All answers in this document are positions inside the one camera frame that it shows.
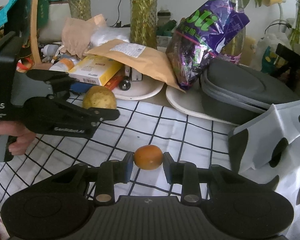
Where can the person left hand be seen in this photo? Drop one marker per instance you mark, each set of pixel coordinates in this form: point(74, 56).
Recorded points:
point(24, 136)

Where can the white oval tray left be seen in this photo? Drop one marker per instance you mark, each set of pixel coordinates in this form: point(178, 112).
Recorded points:
point(139, 90)

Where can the wooden chair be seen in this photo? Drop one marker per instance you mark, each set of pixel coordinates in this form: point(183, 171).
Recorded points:
point(39, 16)

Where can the white oval tray right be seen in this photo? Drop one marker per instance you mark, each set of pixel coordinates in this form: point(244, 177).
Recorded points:
point(190, 103)

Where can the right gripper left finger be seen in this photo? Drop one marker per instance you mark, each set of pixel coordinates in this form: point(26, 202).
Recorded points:
point(110, 173)

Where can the crumpled brown paper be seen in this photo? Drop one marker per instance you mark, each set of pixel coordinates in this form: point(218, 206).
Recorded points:
point(76, 34)

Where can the yellow green pear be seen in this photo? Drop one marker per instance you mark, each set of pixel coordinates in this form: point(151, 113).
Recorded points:
point(99, 97)

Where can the grey zip case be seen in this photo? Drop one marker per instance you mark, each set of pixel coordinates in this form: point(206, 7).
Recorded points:
point(238, 94)

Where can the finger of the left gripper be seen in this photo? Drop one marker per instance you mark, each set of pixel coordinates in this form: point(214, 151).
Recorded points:
point(60, 81)
point(61, 118)

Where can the checkered tablecloth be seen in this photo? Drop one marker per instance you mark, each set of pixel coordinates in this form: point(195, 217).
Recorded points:
point(186, 138)

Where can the yellow medicine box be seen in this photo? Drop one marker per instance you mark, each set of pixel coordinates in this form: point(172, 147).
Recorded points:
point(95, 70)

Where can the cow print cloth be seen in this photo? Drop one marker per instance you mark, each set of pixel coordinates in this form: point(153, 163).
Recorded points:
point(266, 149)

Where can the purple snack bag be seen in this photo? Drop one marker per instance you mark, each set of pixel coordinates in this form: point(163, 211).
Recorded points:
point(200, 38)

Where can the brown padded envelope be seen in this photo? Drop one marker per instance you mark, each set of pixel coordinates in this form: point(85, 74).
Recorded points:
point(148, 61)

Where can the glass vase middle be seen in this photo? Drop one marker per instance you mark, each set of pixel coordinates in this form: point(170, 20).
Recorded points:
point(143, 22)

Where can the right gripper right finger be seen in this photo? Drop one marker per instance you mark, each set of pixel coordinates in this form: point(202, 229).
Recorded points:
point(185, 174)

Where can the white oval tray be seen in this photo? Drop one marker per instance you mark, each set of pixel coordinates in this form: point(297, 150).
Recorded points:
point(190, 103)
point(139, 90)

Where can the small tangerine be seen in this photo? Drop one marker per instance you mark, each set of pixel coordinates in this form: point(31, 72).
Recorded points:
point(148, 157)

